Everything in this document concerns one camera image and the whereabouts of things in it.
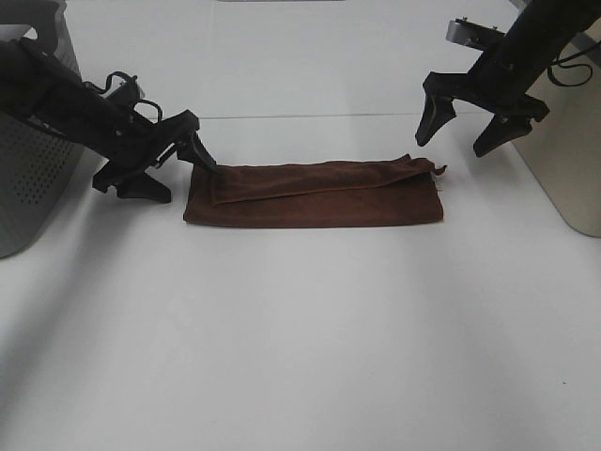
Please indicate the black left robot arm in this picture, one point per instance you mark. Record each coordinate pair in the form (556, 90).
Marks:
(42, 93)

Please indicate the brown microfiber towel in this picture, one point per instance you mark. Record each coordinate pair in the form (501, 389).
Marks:
(399, 192)

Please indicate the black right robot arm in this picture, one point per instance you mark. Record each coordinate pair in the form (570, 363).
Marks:
(544, 28)

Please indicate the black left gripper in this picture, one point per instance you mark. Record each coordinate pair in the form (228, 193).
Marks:
(126, 171)

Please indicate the beige plastic bin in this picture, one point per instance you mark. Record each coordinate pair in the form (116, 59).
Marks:
(563, 151)

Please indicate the grey perforated plastic basket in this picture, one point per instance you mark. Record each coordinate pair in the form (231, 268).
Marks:
(35, 167)

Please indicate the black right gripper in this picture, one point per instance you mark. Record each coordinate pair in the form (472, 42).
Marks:
(497, 82)

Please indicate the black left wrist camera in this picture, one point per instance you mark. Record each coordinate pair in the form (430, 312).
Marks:
(123, 90)

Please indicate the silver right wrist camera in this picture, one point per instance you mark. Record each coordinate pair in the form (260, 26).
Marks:
(472, 35)

